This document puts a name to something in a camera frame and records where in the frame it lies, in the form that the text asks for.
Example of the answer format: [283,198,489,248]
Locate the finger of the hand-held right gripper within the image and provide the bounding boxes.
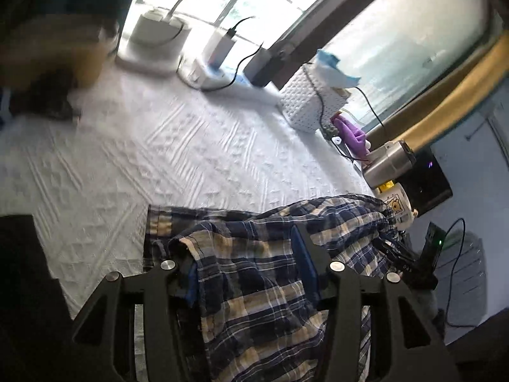
[374,237,422,275]

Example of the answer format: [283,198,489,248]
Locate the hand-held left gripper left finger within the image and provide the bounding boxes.
[72,260,199,382]

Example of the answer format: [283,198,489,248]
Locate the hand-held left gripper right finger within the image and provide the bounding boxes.
[291,225,458,382]

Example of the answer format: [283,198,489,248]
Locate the plaid flannel shirt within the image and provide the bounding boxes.
[143,193,402,382]

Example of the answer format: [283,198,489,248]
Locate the white cartoon mug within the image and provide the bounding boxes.
[376,185,414,233]

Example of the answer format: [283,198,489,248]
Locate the black monitor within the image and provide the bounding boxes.
[401,151,454,217]

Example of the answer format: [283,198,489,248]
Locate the steel tumbler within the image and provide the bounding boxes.
[362,140,416,187]

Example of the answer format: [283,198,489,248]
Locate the purple cloth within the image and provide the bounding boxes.
[332,115,372,158]

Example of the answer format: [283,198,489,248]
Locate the yellow curtain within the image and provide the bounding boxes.
[366,36,509,156]

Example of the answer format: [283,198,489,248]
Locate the white perforated basket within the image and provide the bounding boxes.
[278,64,354,134]

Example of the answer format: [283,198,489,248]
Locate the black garment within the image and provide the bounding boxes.
[0,215,74,382]

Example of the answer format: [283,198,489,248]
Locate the blue face mask pack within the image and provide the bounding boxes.
[316,49,362,88]

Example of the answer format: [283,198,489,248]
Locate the black charger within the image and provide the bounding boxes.
[243,46,275,87]

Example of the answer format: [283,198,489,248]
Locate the white power strip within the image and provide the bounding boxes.
[179,58,279,96]

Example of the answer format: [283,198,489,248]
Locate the white charger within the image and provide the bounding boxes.
[203,34,237,68]

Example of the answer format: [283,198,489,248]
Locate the white desk lamp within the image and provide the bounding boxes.
[117,6,192,76]

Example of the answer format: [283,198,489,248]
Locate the woven bowl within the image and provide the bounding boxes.
[0,16,120,88]

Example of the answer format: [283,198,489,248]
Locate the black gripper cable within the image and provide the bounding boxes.
[437,218,480,327]

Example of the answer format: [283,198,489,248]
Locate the long black cable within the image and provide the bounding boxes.
[302,64,386,164]

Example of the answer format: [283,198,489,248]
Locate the black straps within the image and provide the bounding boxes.
[8,72,80,120]

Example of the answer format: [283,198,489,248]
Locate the dark window frame post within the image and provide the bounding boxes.
[270,0,418,90]

